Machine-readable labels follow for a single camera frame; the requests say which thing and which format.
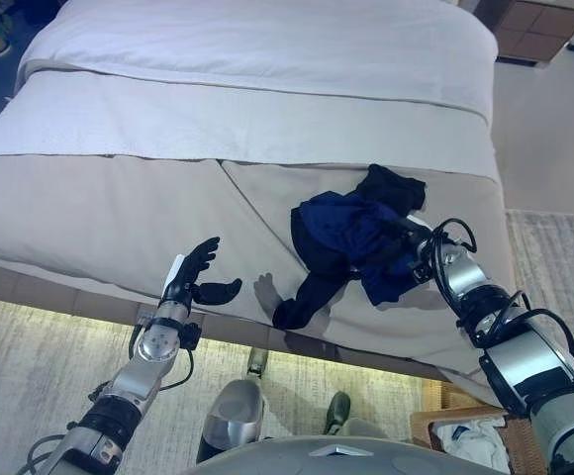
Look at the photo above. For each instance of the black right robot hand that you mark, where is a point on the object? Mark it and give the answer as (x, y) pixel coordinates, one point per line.
(413, 237)

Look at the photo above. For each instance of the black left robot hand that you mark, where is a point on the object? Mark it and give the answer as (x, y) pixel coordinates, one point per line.
(185, 272)

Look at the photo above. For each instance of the black garment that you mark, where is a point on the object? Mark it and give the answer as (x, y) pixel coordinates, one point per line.
(396, 188)

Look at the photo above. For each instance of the blue garment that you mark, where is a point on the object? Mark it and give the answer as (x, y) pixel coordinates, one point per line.
(336, 222)

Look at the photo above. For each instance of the white garment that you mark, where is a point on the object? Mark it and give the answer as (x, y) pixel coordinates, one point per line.
(475, 440)

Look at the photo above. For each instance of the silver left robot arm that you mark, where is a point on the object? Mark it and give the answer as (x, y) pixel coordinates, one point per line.
(133, 381)

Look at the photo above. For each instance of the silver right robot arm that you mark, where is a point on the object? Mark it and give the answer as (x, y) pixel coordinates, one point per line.
(524, 356)

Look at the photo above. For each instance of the pale textured bed blanket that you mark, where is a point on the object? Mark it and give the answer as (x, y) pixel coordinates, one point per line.
(168, 123)

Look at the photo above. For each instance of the woven wicker basket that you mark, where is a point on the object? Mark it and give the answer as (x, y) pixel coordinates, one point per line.
(423, 425)

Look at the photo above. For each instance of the silver left robot leg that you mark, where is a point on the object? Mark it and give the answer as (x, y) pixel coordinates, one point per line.
(232, 415)

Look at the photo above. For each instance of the silver robot leg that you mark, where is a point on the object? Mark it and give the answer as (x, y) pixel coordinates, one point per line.
(337, 410)
(232, 415)

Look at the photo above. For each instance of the grey striped rug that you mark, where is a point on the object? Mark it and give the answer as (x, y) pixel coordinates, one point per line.
(34, 371)

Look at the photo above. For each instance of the silver right robot leg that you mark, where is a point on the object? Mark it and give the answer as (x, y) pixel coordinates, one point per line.
(337, 410)

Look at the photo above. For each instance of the grey robot torso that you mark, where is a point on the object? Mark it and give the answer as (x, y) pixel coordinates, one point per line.
(316, 460)

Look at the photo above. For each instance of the white duvet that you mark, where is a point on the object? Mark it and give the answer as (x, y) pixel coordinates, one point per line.
(267, 39)

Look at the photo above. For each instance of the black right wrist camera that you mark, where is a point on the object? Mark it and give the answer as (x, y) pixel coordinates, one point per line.
(419, 272)

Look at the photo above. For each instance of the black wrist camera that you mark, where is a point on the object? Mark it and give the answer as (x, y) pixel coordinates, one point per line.
(191, 336)
(419, 272)

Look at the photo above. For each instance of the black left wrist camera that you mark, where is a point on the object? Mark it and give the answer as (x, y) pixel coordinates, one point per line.
(191, 336)

